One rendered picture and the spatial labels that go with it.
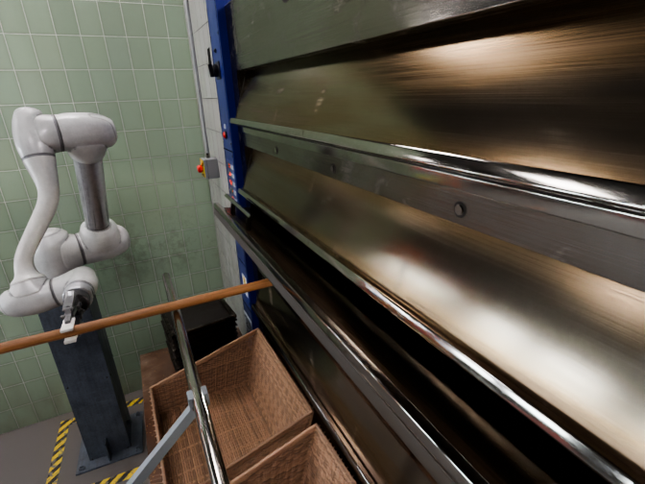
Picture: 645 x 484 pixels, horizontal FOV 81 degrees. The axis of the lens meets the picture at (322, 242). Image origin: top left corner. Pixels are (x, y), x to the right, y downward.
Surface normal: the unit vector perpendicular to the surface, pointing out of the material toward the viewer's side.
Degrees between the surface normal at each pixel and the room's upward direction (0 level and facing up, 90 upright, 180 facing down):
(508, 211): 90
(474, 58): 70
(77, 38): 90
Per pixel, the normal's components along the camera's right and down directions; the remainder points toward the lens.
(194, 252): 0.45, 0.32
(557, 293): -0.85, -0.14
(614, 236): -0.89, 0.19
